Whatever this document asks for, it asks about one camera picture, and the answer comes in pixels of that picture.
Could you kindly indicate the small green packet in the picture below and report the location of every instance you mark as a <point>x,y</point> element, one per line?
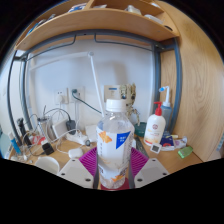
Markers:
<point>185,152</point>

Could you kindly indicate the white power strip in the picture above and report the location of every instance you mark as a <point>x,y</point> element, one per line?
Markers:
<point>78,138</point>

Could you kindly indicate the white red pump lotion bottle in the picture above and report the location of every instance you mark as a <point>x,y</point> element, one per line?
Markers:
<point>155,128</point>

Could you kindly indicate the white blue wall box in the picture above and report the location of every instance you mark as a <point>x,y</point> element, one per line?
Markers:
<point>111,93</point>

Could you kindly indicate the grey metal desk frame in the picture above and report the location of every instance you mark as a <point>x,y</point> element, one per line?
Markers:
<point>176,83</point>

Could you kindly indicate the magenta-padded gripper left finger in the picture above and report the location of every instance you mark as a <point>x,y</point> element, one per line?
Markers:
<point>76,172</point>

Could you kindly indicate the white wall socket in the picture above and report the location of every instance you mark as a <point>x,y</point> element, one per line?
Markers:
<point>62,96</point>
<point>80,91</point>

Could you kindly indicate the black charger block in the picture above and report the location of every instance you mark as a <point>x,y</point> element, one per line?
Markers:
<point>48,149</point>

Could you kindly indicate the blue spray bottle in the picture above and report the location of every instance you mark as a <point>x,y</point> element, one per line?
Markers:
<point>166,110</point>

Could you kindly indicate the dark green cup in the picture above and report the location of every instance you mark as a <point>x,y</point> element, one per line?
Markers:
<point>140,129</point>

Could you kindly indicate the brown tree figurine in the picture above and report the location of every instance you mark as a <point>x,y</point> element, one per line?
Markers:
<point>128,93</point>

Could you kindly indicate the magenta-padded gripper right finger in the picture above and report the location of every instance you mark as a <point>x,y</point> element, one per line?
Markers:
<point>150,172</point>

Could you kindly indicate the wooden shelf unit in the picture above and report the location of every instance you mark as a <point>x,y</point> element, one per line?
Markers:
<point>100,23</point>

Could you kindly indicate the steel cup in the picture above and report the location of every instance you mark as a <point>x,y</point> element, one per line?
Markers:
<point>44,126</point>

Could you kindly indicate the small white digital clock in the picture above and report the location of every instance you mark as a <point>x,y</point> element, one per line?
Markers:
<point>155,148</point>

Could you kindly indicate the black plug-in charger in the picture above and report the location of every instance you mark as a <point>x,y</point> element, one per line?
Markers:
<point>71,126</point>

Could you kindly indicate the white power adapter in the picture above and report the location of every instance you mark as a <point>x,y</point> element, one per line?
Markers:
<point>59,128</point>

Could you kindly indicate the cream ceramic mug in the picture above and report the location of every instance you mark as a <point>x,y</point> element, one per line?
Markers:
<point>48,164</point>

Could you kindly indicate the clear plastic water bottle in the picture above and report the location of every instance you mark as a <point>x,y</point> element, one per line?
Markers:
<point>113,136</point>

